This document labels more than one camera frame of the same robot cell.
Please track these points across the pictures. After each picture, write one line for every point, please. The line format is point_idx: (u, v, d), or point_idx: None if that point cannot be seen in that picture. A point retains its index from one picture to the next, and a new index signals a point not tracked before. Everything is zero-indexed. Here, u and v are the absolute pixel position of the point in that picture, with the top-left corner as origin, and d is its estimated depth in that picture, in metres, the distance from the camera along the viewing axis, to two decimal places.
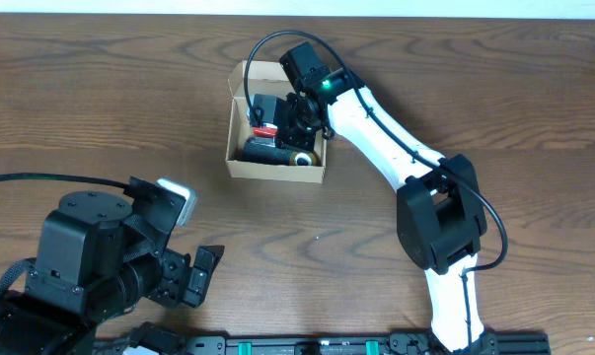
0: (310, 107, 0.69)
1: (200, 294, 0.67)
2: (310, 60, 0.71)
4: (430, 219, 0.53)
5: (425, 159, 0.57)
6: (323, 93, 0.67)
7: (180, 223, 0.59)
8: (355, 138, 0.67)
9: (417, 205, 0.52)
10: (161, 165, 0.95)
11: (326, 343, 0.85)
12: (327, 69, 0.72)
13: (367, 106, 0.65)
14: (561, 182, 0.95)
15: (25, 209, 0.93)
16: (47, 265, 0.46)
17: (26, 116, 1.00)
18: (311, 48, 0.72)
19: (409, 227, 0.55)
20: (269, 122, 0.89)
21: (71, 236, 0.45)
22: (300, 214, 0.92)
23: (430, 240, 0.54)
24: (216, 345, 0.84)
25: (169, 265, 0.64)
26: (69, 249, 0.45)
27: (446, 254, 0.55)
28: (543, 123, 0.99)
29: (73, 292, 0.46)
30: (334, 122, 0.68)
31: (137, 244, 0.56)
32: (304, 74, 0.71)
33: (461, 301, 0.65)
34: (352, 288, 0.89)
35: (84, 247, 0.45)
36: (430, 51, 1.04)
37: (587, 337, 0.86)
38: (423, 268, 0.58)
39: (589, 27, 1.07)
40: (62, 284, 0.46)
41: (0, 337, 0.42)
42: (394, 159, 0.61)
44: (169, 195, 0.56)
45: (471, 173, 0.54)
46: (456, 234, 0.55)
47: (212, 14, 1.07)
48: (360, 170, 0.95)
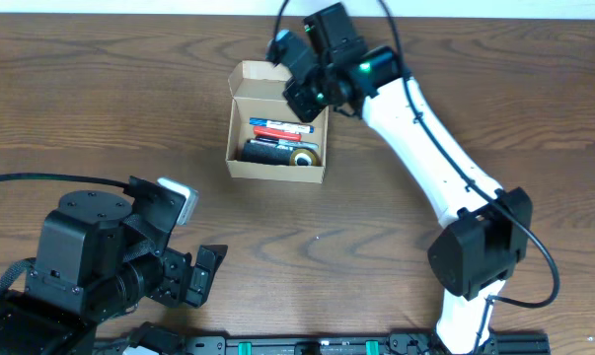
0: (342, 92, 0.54)
1: (202, 293, 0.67)
2: (342, 28, 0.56)
4: (476, 258, 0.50)
5: (481, 188, 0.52)
6: (359, 77, 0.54)
7: (181, 222, 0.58)
8: (391, 140, 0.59)
9: (467, 244, 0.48)
10: (161, 165, 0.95)
11: (326, 343, 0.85)
12: (362, 42, 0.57)
13: (416, 110, 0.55)
14: (561, 182, 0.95)
15: (25, 209, 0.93)
16: (47, 265, 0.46)
17: (26, 116, 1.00)
18: (345, 11, 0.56)
19: (446, 258, 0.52)
20: (269, 121, 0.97)
21: (71, 236, 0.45)
22: (300, 214, 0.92)
23: (469, 276, 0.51)
24: (216, 345, 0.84)
25: (170, 265, 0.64)
26: (69, 249, 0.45)
27: (480, 286, 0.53)
28: (544, 124, 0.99)
29: (73, 292, 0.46)
30: (373, 117, 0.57)
31: (137, 246, 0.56)
32: (334, 46, 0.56)
33: (477, 318, 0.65)
34: (352, 288, 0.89)
35: (84, 247, 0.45)
36: (431, 51, 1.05)
37: (587, 337, 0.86)
38: (450, 294, 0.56)
39: (589, 27, 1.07)
40: (62, 284, 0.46)
41: (0, 337, 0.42)
42: (443, 182, 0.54)
44: (169, 194, 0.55)
45: (526, 209, 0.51)
46: (495, 269, 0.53)
47: (212, 14, 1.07)
48: (361, 170, 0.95)
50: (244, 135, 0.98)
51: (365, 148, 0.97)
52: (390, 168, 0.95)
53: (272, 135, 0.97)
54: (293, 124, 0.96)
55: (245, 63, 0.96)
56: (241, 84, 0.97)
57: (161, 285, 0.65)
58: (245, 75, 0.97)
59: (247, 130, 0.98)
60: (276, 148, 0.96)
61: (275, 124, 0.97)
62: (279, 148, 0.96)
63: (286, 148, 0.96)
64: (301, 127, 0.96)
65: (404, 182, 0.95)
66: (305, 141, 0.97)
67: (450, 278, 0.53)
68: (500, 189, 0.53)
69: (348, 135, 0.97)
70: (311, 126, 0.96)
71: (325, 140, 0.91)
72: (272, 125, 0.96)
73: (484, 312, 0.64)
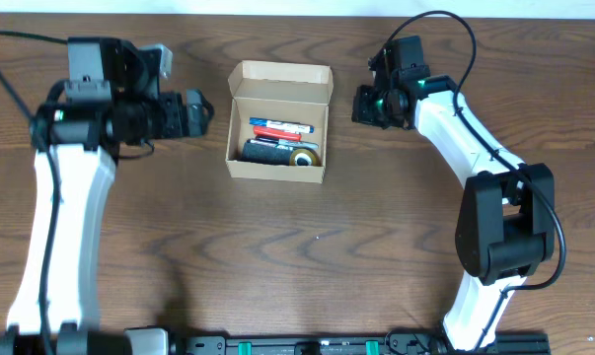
0: (401, 104, 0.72)
1: (199, 125, 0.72)
2: (412, 56, 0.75)
4: (493, 220, 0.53)
5: (505, 160, 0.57)
6: (414, 90, 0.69)
7: (164, 72, 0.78)
8: (437, 137, 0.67)
9: (484, 199, 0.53)
10: (161, 165, 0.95)
11: (326, 343, 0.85)
12: (426, 70, 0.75)
13: (457, 106, 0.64)
14: (561, 182, 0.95)
15: (25, 210, 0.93)
16: (78, 72, 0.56)
17: (25, 116, 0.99)
18: (418, 45, 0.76)
19: (468, 225, 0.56)
20: (269, 121, 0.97)
21: (88, 47, 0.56)
22: (300, 214, 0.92)
23: (488, 243, 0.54)
24: (216, 345, 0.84)
25: (165, 101, 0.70)
26: (91, 54, 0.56)
27: (500, 267, 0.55)
28: (544, 123, 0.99)
29: (103, 84, 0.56)
30: (420, 117, 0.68)
31: (142, 81, 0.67)
32: (403, 67, 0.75)
33: (488, 314, 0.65)
34: (352, 288, 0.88)
35: (99, 49, 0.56)
36: (431, 50, 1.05)
37: (587, 337, 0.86)
38: (471, 275, 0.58)
39: (588, 27, 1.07)
40: (94, 81, 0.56)
41: (69, 111, 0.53)
42: (471, 155, 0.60)
44: (149, 53, 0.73)
45: (550, 184, 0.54)
46: (519, 249, 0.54)
47: (213, 15, 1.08)
48: (361, 170, 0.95)
50: (244, 135, 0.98)
51: (365, 148, 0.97)
52: (390, 168, 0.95)
53: (272, 136, 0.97)
54: (293, 124, 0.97)
55: (245, 64, 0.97)
56: (241, 84, 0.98)
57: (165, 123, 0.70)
58: (245, 75, 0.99)
59: (247, 130, 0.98)
60: (276, 148, 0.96)
61: (275, 125, 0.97)
62: (279, 148, 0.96)
63: (286, 148, 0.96)
64: (301, 127, 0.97)
65: (405, 182, 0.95)
66: (305, 141, 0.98)
67: (472, 249, 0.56)
68: (522, 162, 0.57)
69: (348, 135, 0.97)
70: (311, 127, 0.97)
71: (325, 140, 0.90)
72: (272, 125, 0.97)
73: (498, 306, 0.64)
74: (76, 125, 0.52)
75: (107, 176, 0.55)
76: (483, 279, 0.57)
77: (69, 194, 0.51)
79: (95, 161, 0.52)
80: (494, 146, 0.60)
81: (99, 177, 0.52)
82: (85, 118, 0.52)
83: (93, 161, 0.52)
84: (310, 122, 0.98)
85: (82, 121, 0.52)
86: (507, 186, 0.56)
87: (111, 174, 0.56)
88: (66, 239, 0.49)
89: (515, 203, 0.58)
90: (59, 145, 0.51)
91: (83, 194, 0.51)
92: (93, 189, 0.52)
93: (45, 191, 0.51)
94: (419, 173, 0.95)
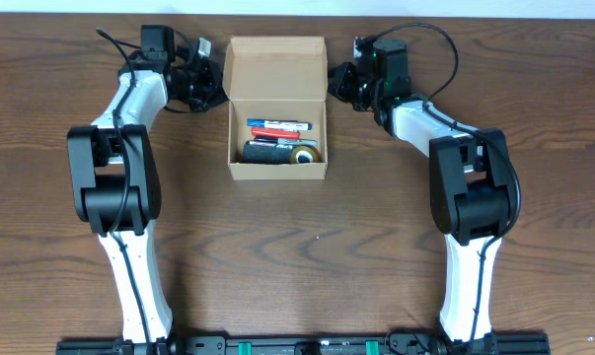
0: (381, 119, 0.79)
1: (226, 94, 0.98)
2: (399, 69, 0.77)
4: (456, 176, 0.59)
5: (462, 128, 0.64)
6: (393, 101, 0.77)
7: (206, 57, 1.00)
8: (409, 134, 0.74)
9: (445, 157, 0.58)
10: (162, 164, 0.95)
11: (326, 343, 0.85)
12: (409, 82, 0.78)
13: (423, 106, 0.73)
14: (562, 181, 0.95)
15: (24, 209, 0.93)
16: (147, 44, 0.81)
17: (25, 116, 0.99)
18: (405, 55, 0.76)
19: (436, 184, 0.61)
20: (268, 121, 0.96)
21: (154, 29, 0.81)
22: (300, 214, 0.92)
23: (455, 197, 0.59)
24: (216, 345, 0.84)
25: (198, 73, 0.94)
26: (157, 34, 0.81)
27: (470, 223, 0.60)
28: (545, 123, 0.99)
29: (162, 54, 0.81)
30: (398, 127, 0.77)
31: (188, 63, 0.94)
32: (389, 80, 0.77)
33: (474, 288, 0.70)
34: (352, 288, 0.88)
35: (162, 34, 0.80)
36: (430, 50, 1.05)
37: (588, 337, 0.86)
38: (446, 234, 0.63)
39: (588, 27, 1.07)
40: (158, 53, 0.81)
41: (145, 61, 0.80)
42: (434, 129, 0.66)
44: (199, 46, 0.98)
45: (503, 144, 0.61)
46: (485, 206, 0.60)
47: (213, 14, 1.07)
48: (361, 170, 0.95)
50: (244, 136, 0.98)
51: (364, 148, 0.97)
52: (390, 168, 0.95)
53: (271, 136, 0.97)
54: (292, 122, 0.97)
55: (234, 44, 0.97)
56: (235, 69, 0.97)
57: (205, 89, 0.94)
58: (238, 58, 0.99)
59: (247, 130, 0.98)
60: (275, 147, 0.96)
61: (273, 124, 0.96)
62: (278, 148, 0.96)
63: (286, 147, 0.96)
64: (299, 125, 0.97)
65: (405, 182, 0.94)
66: (303, 138, 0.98)
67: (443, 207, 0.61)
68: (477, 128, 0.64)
69: (348, 135, 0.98)
70: (309, 124, 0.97)
71: (325, 132, 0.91)
72: (270, 125, 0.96)
73: (482, 274, 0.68)
74: (150, 67, 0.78)
75: (162, 92, 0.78)
76: (456, 237, 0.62)
77: (141, 84, 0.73)
79: (157, 77, 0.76)
80: (451, 122, 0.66)
81: (160, 84, 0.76)
82: (156, 65, 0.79)
83: (156, 77, 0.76)
84: (308, 119, 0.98)
85: (150, 66, 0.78)
86: (468, 153, 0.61)
87: (165, 96, 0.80)
88: (137, 100, 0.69)
89: (480, 170, 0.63)
90: (138, 71, 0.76)
91: (149, 86, 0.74)
92: (154, 89, 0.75)
93: (122, 84, 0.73)
94: (419, 173, 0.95)
